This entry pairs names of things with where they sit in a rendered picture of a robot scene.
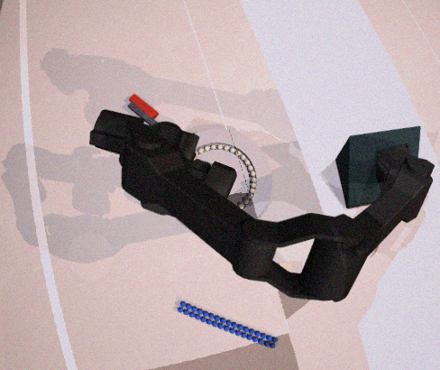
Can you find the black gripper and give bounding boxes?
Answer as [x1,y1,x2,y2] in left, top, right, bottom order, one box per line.
[184,153,237,198]

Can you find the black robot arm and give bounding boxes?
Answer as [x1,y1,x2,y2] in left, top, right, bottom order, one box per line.
[89,110,435,302]

